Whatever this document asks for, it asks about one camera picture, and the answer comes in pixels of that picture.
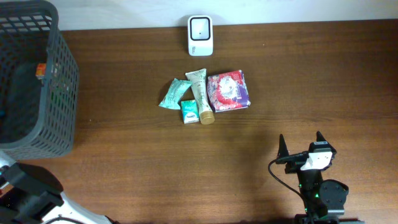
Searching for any white floral cream tube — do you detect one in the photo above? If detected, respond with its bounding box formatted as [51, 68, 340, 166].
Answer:
[185, 68, 215, 125]

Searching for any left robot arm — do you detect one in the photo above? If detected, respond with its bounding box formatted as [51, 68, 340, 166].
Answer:
[1, 152, 115, 224]

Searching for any right black camera cable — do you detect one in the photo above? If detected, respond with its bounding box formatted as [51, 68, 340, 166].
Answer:
[267, 151, 310, 215]

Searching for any dark grey plastic basket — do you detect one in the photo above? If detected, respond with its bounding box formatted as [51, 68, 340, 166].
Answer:
[1, 1, 79, 160]

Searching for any small orange tissue pack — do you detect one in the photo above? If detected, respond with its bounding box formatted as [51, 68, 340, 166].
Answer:
[35, 63, 46, 80]

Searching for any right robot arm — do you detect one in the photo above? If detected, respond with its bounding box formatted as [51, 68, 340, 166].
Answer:
[268, 131, 363, 224]

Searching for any white barcode scanner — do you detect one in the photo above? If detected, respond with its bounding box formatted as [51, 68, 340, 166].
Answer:
[187, 15, 214, 57]

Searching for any small teal tissue pack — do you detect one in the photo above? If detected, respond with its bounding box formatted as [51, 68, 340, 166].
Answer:
[181, 100, 200, 124]

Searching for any mint green wipes pouch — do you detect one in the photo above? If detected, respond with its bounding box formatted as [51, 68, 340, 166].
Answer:
[159, 78, 192, 110]

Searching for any red purple pad package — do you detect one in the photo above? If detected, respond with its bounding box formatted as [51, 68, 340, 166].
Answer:
[207, 70, 251, 113]

